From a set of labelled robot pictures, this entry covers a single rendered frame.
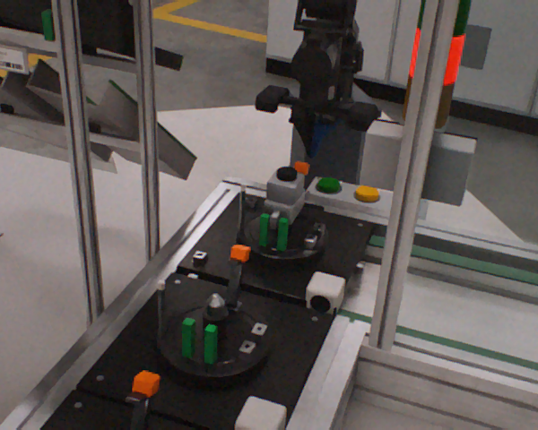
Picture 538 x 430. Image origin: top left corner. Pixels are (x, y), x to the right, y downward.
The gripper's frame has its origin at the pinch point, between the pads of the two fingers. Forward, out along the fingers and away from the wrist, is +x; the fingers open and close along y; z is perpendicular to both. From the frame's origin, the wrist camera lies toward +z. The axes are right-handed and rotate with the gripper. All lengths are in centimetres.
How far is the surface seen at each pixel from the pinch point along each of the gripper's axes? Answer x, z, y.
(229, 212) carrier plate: 12.0, -8.8, 10.6
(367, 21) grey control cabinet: 61, 293, 58
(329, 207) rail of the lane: 13.0, 1.8, -3.4
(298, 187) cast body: 1.3, -14.5, -2.5
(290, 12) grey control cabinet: 64, 298, 105
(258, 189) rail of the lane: 13.2, 2.7, 9.9
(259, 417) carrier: 11, -49, -11
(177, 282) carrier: 12.1, -29.2, 9.4
